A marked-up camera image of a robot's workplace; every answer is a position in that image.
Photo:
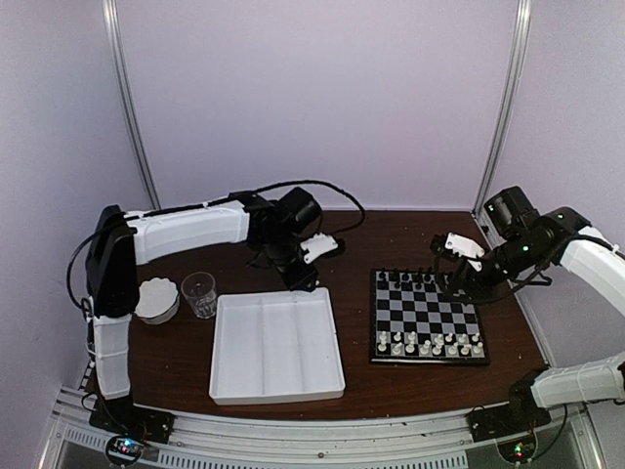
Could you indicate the white plastic compartment tray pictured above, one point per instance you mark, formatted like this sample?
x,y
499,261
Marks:
x,y
275,348

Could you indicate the black white chess board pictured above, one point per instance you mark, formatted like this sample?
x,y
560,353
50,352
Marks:
x,y
426,313

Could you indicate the right aluminium frame post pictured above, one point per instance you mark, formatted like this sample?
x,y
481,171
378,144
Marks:
x,y
512,82

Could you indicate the front aluminium rail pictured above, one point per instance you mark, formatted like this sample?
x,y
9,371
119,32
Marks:
x,y
428,441

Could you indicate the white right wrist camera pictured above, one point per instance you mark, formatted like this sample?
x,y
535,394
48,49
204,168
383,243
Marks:
x,y
454,245

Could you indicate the left aluminium frame post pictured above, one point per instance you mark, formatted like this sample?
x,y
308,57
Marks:
x,y
115,40

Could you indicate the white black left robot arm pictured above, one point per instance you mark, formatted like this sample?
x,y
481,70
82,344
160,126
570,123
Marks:
x,y
124,241

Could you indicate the row of black chess pieces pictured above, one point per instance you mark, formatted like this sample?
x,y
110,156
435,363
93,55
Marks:
x,y
419,280

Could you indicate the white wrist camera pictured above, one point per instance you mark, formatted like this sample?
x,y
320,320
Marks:
x,y
454,245
318,245

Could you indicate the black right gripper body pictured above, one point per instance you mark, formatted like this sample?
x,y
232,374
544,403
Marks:
x,y
517,259

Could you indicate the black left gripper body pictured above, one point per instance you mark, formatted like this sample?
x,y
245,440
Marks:
x,y
279,254

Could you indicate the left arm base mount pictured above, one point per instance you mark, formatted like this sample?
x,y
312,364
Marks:
x,y
132,436

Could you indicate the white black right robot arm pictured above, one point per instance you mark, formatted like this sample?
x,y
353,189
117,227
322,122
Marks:
x,y
598,265

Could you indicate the aluminium frame post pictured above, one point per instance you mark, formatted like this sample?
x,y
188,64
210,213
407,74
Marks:
x,y
512,82
115,40

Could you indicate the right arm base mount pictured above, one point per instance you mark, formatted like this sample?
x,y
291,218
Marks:
x,y
508,427

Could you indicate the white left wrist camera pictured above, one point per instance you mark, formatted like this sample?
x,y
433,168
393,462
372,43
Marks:
x,y
318,245

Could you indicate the white scalloped bowl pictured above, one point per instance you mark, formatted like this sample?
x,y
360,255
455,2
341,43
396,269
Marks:
x,y
159,300

